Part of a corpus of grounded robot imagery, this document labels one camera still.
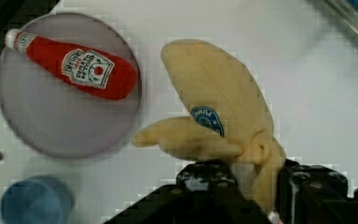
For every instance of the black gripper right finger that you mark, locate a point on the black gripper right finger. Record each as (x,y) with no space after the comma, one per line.
(314,194)

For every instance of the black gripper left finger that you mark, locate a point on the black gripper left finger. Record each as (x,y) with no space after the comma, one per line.
(204,193)

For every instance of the yellow plush banana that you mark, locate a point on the yellow plush banana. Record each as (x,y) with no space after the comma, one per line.
(228,119)

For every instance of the red plush ketchup bottle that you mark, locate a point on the red plush ketchup bottle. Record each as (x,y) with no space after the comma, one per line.
(90,70)

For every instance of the blue small bowl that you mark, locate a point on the blue small bowl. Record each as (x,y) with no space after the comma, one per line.
(36,200)

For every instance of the pink round plate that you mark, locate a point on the pink round plate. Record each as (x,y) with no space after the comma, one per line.
(55,118)

